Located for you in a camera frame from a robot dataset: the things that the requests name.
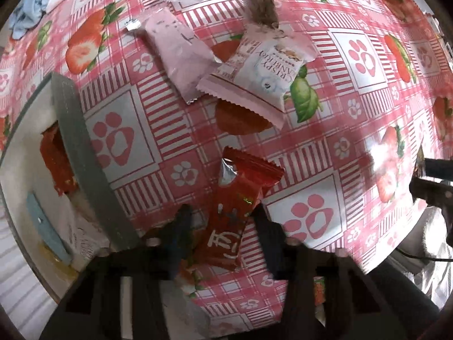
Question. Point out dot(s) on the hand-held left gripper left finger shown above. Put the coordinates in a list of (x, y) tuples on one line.
[(180, 233)]

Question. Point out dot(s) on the red packet with white print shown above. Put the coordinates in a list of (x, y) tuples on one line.
[(233, 198)]

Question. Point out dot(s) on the white and pink snack packet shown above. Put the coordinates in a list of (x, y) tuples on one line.
[(262, 74)]

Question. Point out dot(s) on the pale pink snack packet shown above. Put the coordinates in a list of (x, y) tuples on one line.
[(177, 56)]

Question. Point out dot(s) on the brown snack bar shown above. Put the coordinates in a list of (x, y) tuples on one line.
[(262, 3)]

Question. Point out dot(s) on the small silver wrapper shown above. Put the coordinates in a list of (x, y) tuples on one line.
[(132, 24)]

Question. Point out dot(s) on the light blue snack packet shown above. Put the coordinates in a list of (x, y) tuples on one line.
[(46, 226)]

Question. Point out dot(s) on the crumpled red snack packet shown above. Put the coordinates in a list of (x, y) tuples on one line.
[(56, 163)]

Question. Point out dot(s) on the light blue cloth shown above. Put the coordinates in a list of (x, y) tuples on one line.
[(26, 14)]

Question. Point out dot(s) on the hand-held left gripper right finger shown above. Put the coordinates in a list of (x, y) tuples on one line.
[(269, 242)]

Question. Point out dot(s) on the pink checked fruit-print tablecloth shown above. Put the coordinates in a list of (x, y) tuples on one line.
[(354, 113)]

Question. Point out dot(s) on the white printed snack packet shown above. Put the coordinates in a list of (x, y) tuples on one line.
[(86, 235)]

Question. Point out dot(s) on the grey-rimmed white box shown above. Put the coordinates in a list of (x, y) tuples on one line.
[(78, 141)]

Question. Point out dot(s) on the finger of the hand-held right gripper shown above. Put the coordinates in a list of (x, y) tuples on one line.
[(430, 193), (437, 166)]

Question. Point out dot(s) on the white fabric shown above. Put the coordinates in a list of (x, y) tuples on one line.
[(424, 233)]

